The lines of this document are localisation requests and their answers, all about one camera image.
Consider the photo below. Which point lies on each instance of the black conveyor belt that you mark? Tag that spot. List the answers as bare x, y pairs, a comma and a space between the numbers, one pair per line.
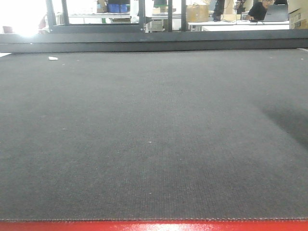
154, 135

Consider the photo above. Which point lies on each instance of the red conveyor front edge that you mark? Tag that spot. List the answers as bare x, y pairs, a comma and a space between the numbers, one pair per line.
254, 225

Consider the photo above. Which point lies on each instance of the brown box in background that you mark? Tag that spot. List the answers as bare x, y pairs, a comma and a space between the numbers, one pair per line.
197, 13

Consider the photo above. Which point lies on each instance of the blue crates in background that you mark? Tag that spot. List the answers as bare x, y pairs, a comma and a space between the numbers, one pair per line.
117, 8

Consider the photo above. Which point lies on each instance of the small white paper scrap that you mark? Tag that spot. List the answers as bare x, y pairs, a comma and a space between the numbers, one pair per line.
51, 58

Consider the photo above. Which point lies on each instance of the white table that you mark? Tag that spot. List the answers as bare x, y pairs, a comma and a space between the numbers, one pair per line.
239, 25

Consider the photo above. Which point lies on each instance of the person in black shirt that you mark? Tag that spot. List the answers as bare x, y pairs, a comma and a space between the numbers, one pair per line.
259, 10

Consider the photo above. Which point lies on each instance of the grey laptop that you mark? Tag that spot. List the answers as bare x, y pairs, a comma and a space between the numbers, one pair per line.
277, 13

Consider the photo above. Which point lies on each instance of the printed carton at right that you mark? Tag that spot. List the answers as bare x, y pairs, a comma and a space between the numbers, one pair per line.
298, 14

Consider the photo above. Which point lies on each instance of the black metal frame structure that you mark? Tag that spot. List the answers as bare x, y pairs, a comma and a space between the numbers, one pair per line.
139, 18

